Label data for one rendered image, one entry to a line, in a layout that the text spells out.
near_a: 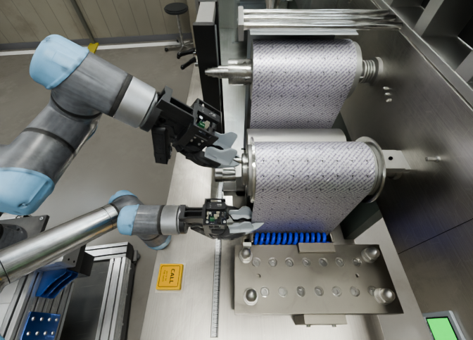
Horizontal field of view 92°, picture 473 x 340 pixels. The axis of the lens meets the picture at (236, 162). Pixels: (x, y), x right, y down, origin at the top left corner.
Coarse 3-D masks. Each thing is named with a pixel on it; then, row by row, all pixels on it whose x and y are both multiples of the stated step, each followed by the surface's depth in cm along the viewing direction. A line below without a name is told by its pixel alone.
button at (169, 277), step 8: (160, 264) 70; (168, 264) 70; (176, 264) 70; (160, 272) 68; (168, 272) 68; (176, 272) 68; (160, 280) 67; (168, 280) 67; (176, 280) 67; (160, 288) 66; (168, 288) 66; (176, 288) 66
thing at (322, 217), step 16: (256, 208) 53; (272, 208) 53; (288, 208) 53; (304, 208) 53; (320, 208) 53; (336, 208) 53; (352, 208) 53; (272, 224) 61; (288, 224) 61; (304, 224) 61; (320, 224) 61; (336, 224) 61
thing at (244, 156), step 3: (243, 153) 50; (246, 153) 50; (243, 156) 49; (246, 156) 49; (243, 159) 48; (246, 159) 48; (243, 162) 48; (246, 162) 48; (243, 165) 48; (246, 165) 48; (243, 168) 48; (246, 168) 48; (243, 171) 48; (246, 171) 48; (243, 174) 48; (246, 174) 48; (243, 177) 48; (246, 177) 48; (243, 180) 48; (246, 180) 48; (243, 183) 49; (246, 183) 49; (243, 186) 50; (246, 186) 50
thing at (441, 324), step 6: (444, 318) 39; (432, 324) 41; (438, 324) 40; (444, 324) 39; (432, 330) 41; (438, 330) 40; (444, 330) 39; (450, 330) 38; (438, 336) 40; (444, 336) 39; (450, 336) 38
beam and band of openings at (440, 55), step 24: (384, 0) 57; (408, 0) 53; (432, 0) 42; (456, 0) 40; (408, 24) 49; (432, 24) 43; (456, 24) 43; (432, 48) 43; (456, 48) 43; (456, 72) 38
